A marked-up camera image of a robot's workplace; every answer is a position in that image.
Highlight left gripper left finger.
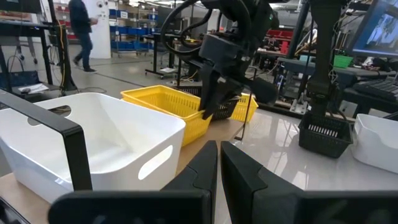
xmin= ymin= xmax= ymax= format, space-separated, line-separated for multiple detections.
xmin=161 ymin=139 xmax=218 ymax=224

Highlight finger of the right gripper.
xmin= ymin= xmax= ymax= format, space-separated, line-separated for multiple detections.
xmin=198 ymin=61 xmax=221 ymax=121
xmin=221 ymin=80 xmax=247 ymax=101

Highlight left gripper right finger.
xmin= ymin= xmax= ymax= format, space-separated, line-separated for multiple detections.
xmin=220 ymin=141 xmax=304 ymax=224

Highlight black slotted plastic basket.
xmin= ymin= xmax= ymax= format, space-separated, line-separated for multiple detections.
xmin=174 ymin=85 xmax=242 ymax=121
xmin=298 ymin=111 xmax=354 ymax=159

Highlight white plastic basket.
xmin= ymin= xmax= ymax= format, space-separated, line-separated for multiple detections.
xmin=0 ymin=92 xmax=187 ymax=203
xmin=351 ymin=113 xmax=398 ymax=174

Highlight red storage bins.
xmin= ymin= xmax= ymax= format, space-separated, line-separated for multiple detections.
xmin=266 ymin=29 xmax=295 ymax=55

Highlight black table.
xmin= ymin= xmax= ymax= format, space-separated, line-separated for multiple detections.
xmin=144 ymin=30 xmax=184 ymax=78

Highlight blue bin shelving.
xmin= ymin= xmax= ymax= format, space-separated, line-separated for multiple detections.
xmin=108 ymin=7 xmax=156 ymax=52

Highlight green plastic bin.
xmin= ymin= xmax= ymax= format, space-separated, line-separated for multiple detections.
xmin=333 ymin=55 xmax=354 ymax=69

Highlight person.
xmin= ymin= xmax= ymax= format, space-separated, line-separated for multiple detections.
xmin=68 ymin=0 xmax=99 ymax=74

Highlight black keyboard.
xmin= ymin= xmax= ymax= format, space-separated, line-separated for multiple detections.
xmin=353 ymin=79 xmax=398 ymax=102

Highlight lit computer monitor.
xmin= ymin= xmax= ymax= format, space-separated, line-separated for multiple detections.
xmin=346 ymin=0 xmax=398 ymax=58

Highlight white papers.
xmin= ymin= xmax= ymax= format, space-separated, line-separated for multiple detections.
xmin=17 ymin=83 xmax=50 ymax=95

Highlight dark blue bag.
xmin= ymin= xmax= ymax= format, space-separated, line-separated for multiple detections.
xmin=0 ymin=70 xmax=41 ymax=90

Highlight black desk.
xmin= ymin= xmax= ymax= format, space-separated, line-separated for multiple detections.
xmin=0 ymin=20 xmax=68 ymax=94

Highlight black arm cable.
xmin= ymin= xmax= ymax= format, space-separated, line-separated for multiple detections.
xmin=160 ymin=0 xmax=218 ymax=57

